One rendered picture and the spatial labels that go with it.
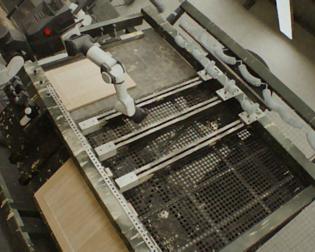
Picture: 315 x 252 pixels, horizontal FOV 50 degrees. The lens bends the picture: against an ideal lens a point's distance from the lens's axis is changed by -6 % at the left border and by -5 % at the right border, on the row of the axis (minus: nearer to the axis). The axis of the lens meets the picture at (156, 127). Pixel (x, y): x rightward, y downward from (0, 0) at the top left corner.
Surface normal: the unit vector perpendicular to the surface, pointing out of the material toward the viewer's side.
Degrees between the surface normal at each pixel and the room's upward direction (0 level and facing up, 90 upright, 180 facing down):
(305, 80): 90
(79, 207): 90
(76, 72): 51
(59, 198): 90
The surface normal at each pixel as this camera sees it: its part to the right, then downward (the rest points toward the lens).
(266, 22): -0.38, -0.22
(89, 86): 0.13, -0.63
